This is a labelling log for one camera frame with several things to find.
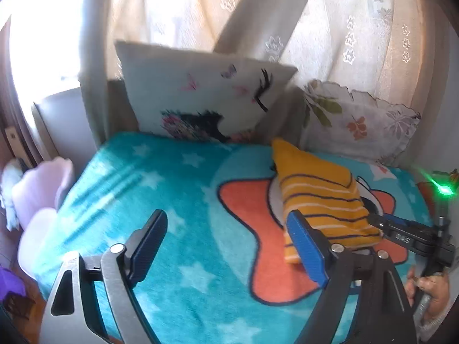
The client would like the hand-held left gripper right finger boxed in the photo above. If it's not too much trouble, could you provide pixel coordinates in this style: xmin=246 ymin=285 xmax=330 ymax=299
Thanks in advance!
xmin=287 ymin=210 xmax=418 ymax=344

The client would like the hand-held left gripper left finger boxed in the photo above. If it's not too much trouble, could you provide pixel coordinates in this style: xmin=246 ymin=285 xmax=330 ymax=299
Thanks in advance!
xmin=39 ymin=209 xmax=168 ymax=344

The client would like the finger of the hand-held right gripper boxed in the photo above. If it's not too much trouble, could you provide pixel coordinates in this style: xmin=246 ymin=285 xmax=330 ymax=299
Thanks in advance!
xmin=367 ymin=212 xmax=436 ymax=233
xmin=376 ymin=222 xmax=421 ymax=251

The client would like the yellow striped towel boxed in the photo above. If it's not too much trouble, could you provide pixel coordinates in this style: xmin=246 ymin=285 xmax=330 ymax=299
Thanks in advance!
xmin=271 ymin=138 xmax=384 ymax=266

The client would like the person's right forearm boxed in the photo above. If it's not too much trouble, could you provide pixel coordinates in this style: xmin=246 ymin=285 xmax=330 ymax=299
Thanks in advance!
xmin=418 ymin=308 xmax=455 ymax=343

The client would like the person's right hand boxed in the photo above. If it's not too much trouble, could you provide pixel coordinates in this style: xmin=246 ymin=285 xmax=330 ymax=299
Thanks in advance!
xmin=405 ymin=265 xmax=452 ymax=322

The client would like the red cloth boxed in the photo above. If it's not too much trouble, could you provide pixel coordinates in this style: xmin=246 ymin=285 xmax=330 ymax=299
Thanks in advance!
xmin=417 ymin=181 xmax=440 ymax=206

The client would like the teal printed blanket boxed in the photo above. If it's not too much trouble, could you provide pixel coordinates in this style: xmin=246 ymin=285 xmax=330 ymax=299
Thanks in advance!
xmin=36 ymin=131 xmax=436 ymax=344

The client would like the leaf print pillow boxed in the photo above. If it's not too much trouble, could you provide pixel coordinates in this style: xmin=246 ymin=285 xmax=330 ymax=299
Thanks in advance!
xmin=299 ymin=79 xmax=421 ymax=165

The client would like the pink shell shaped chair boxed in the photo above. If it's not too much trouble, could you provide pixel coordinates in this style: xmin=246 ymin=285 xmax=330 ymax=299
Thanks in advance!
xmin=11 ymin=158 xmax=74 ymax=280

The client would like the purple plastic object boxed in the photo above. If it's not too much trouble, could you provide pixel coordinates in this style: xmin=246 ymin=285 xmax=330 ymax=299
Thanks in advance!
xmin=0 ymin=267 xmax=26 ymax=303

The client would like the white fluffy toy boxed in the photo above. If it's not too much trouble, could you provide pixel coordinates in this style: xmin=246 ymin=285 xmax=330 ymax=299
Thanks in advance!
xmin=0 ymin=159 xmax=23 ymax=230

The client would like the white board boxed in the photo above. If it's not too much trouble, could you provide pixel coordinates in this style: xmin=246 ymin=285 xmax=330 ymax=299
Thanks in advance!
xmin=32 ymin=88 xmax=98 ymax=163

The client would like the eyelash print pillow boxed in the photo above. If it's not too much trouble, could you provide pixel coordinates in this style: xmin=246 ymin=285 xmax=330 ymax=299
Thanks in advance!
xmin=115 ymin=40 xmax=298 ymax=144

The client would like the beige lace curtain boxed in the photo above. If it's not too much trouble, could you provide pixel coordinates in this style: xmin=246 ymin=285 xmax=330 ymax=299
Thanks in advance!
xmin=82 ymin=0 xmax=449 ymax=165

